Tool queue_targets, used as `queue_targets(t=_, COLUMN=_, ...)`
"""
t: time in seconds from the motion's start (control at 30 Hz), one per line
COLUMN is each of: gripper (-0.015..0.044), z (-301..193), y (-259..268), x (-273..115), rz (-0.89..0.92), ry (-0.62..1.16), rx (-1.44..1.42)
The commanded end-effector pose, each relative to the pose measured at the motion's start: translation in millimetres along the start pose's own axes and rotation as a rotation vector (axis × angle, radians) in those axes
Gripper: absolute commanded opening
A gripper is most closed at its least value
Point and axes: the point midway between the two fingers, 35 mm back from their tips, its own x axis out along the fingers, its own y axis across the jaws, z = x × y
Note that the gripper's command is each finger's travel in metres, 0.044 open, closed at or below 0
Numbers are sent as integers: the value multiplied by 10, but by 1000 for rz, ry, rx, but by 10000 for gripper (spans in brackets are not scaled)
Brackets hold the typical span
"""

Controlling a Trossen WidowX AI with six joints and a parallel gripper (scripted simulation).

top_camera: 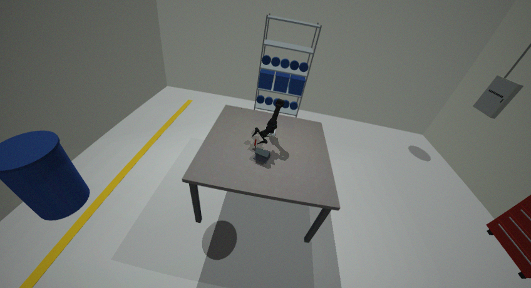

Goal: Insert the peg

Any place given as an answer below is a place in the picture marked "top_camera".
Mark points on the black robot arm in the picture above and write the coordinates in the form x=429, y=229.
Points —
x=272, y=123

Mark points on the blue-grey sloped panel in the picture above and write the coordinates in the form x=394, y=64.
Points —
x=261, y=155

